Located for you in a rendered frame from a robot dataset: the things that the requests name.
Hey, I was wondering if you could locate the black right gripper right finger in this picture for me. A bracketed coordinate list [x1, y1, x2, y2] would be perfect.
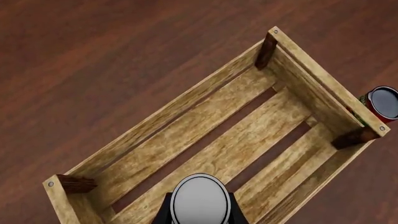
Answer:
[229, 192, 250, 224]

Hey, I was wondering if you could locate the pale grey rounded plate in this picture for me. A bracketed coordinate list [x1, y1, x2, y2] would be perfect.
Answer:
[170, 172, 232, 224]

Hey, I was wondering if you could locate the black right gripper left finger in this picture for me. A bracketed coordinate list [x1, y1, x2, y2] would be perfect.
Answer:
[154, 192, 174, 224]

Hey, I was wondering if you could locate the wooden slat tray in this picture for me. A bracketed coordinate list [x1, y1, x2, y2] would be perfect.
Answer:
[42, 26, 391, 224]

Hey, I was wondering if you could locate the red soup tin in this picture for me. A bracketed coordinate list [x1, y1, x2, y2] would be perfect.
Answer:
[346, 85, 398, 128]

